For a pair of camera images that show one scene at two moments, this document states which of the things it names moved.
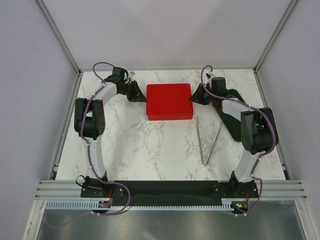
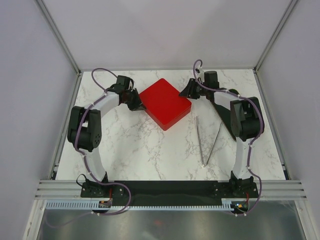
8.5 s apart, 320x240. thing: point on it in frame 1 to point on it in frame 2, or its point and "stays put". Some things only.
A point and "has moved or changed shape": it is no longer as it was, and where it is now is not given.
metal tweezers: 200,143 stays put
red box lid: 169,99 has moved or changed shape
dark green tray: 232,124 stays put
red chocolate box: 186,117 has moved or changed shape
